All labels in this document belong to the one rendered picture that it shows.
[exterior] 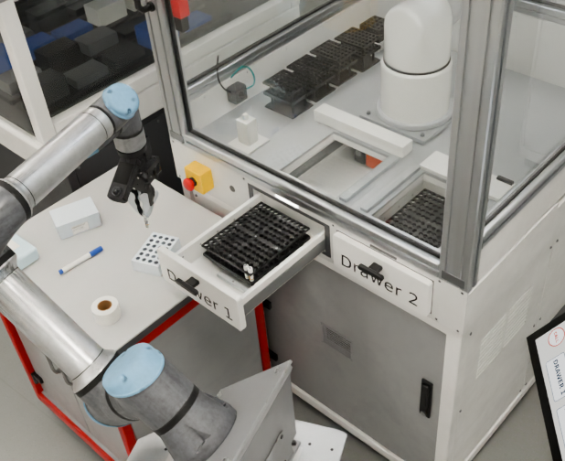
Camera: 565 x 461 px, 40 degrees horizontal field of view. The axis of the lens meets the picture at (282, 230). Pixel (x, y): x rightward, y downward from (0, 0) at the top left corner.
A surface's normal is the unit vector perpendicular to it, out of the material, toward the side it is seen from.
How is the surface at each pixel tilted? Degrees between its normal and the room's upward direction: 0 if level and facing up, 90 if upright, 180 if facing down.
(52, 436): 0
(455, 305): 90
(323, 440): 0
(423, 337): 90
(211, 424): 28
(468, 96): 90
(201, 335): 90
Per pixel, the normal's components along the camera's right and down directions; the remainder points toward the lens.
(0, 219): 0.58, 0.20
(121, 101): 0.55, -0.32
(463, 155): -0.68, 0.52
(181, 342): 0.73, 0.41
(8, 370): -0.07, -0.75
